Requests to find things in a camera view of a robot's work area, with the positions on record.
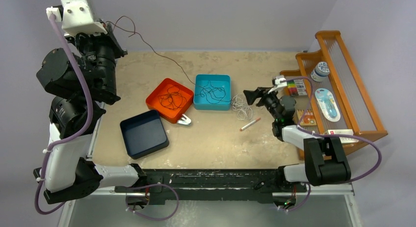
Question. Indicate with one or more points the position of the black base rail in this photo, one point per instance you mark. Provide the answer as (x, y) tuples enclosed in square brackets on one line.
[(260, 185)]

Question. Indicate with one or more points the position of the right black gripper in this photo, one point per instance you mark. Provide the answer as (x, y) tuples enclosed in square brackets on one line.
[(251, 96)]

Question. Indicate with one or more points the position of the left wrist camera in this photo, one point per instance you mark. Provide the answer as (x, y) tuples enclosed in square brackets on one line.
[(77, 16)]

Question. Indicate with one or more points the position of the blue white jar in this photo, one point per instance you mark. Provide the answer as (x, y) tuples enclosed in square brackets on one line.
[(320, 72)]

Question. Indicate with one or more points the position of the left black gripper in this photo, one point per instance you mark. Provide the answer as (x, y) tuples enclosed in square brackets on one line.
[(109, 38)]

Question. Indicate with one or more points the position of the orange plastic tray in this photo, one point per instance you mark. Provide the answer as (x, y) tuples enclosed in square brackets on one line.
[(170, 99)]

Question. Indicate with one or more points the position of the dark blue plastic tray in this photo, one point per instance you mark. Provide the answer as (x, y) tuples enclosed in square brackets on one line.
[(143, 134)]

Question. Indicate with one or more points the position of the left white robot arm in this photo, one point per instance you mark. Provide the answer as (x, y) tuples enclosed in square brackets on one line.
[(80, 76)]

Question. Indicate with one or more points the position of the wooden shelf rack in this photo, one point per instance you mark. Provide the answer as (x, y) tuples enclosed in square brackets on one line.
[(357, 111)]

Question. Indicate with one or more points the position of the teal plastic tray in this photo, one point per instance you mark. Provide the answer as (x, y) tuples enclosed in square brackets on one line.
[(212, 92)]

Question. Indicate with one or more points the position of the white orange marker pen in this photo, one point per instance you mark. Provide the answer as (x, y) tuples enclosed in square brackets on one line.
[(250, 124)]

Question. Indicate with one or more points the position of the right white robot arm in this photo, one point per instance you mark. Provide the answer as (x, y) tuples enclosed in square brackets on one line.
[(325, 161)]

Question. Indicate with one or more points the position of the small white stapler remover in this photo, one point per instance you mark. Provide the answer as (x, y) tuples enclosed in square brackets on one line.
[(184, 120)]

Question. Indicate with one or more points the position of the aluminium frame rails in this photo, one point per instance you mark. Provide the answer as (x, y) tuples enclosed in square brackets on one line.
[(323, 206)]

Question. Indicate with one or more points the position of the coloured marker set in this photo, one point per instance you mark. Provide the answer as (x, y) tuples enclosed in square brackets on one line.
[(296, 87)]

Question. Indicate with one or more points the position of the blue blister pack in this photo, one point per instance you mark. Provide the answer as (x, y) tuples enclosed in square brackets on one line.
[(327, 104)]

